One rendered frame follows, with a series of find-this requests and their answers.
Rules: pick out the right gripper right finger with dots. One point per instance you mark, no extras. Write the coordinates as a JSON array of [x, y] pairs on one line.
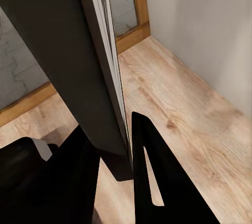
[[183, 204]]

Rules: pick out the door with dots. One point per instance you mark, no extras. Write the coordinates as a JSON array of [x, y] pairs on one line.
[[23, 83]]

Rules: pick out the poster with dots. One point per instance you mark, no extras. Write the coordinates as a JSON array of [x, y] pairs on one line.
[[74, 43]]

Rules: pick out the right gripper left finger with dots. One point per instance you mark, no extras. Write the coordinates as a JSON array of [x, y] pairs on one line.
[[63, 191]]

